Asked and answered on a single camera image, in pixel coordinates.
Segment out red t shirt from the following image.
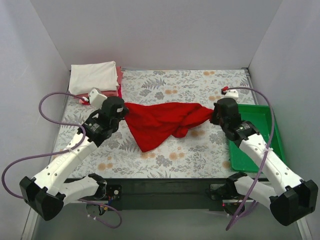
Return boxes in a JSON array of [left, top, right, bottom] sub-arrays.
[[125, 102, 214, 153]]

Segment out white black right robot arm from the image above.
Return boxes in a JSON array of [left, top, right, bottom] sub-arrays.
[[211, 97, 319, 226]]

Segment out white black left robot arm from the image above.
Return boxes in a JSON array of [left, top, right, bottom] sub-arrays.
[[19, 96, 129, 221]]

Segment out green plastic tray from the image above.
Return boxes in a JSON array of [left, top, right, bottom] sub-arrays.
[[229, 104, 287, 173]]

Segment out folded white t shirt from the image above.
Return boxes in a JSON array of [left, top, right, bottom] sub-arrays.
[[68, 61, 120, 95]]

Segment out floral patterned table cloth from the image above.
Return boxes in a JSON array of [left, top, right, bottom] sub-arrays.
[[47, 69, 259, 179]]

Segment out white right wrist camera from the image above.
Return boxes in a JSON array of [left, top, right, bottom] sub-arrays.
[[221, 86, 239, 100]]

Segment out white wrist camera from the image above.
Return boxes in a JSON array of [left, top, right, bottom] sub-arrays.
[[221, 86, 239, 100], [88, 88, 107, 109]]

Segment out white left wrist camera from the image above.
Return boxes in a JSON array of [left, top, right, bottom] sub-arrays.
[[88, 88, 107, 109]]

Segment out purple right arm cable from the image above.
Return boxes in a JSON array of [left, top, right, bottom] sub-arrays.
[[224, 86, 276, 231]]

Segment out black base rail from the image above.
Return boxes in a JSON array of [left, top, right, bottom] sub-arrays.
[[44, 177, 256, 211]]

